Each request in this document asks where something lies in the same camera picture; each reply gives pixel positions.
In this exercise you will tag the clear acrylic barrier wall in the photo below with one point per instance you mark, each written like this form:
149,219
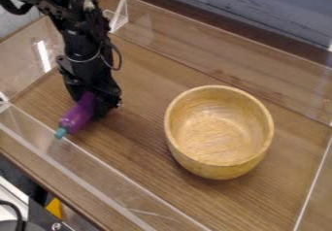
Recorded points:
113,171

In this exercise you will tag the yellow warning sticker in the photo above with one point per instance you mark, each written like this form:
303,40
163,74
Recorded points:
55,208

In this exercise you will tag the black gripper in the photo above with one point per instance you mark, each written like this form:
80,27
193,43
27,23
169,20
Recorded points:
91,76

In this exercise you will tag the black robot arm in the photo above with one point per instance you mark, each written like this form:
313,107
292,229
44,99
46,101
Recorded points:
90,55

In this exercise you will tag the clear acrylic corner bracket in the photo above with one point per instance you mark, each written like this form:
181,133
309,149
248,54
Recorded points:
118,17

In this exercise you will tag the brown wooden bowl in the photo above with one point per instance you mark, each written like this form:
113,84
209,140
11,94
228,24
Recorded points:
218,131

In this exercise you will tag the purple toy eggplant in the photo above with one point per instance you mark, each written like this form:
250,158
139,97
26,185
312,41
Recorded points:
78,116

